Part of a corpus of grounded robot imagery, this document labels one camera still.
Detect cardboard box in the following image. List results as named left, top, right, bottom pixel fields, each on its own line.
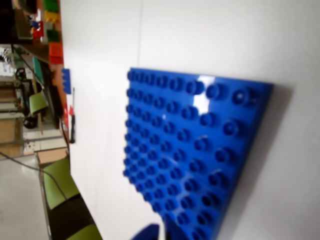
left=34, top=147, right=70, bottom=166

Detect orange spare toy block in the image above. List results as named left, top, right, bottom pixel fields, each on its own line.
left=49, top=42, right=64, bottom=64

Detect red spare toy block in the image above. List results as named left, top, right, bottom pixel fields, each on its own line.
left=32, top=21, right=44, bottom=39

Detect blue toy brick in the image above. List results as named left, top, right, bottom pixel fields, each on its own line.
left=61, top=68, right=72, bottom=95

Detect black red pen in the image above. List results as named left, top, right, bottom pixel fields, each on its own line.
left=69, top=87, right=77, bottom=144

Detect yellow spare toy block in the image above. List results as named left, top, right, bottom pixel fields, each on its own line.
left=44, top=11, right=61, bottom=24

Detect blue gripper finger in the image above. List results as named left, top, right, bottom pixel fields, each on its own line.
left=129, top=223, right=161, bottom=240

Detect blue 8x8 studded base plate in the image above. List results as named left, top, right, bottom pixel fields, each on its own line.
left=121, top=66, right=275, bottom=240

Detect grey floor cable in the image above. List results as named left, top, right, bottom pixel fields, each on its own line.
left=0, top=151, right=67, bottom=198

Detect green office chair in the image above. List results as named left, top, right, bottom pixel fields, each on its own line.
left=29, top=91, right=48, bottom=117
left=38, top=157, right=103, bottom=240

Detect wooden shelf unit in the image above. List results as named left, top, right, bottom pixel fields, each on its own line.
left=0, top=79, right=25, bottom=156

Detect green spare toy block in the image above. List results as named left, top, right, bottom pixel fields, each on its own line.
left=43, top=0, right=61, bottom=12
left=46, top=29, right=62, bottom=43

